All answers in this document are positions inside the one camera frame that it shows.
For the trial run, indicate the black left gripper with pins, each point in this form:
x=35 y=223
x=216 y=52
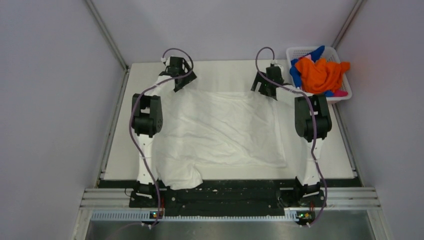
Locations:
x=187 y=79

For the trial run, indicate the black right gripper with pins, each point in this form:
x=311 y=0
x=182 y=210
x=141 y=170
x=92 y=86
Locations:
x=259 y=79

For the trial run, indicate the white t shirt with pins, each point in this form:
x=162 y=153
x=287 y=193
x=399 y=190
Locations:
x=215 y=129

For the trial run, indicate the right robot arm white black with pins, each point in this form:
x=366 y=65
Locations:
x=312 y=123

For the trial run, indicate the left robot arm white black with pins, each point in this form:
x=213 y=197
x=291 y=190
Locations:
x=147 y=119

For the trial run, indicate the orange t shirt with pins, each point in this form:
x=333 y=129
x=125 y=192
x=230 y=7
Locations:
x=321 y=76

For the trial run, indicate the blue t shirt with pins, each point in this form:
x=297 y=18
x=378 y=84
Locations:
x=311 y=52

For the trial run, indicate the pink garment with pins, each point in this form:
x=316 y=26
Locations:
x=340 y=93

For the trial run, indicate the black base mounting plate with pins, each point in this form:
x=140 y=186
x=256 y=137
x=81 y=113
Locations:
x=235 y=198

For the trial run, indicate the grey aluminium corner post left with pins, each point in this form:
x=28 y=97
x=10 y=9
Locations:
x=105 y=33

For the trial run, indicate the grey aluminium corner post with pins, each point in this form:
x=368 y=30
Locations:
x=105 y=33
x=347 y=23

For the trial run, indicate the grey aluminium corner post right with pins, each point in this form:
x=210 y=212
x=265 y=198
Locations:
x=347 y=23

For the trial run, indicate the aluminium rail frame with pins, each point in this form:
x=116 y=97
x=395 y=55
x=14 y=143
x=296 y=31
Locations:
x=338 y=198

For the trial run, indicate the grey slotted cable duct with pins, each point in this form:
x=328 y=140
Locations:
x=150 y=216

